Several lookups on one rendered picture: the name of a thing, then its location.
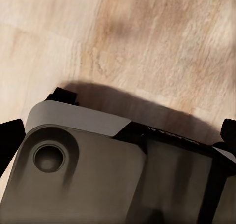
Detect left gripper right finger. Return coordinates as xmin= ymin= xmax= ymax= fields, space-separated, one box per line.
xmin=220 ymin=118 xmax=236 ymax=158

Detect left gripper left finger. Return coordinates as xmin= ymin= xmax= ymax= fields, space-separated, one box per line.
xmin=0 ymin=119 xmax=26 ymax=178

